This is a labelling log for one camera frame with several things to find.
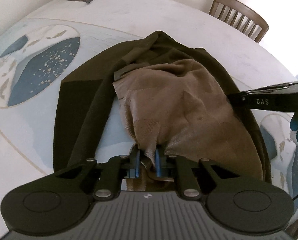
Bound brown two-tone sweater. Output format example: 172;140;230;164
53;31;272;191

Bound patterned white blue table mat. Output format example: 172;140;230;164
0;17;298;205

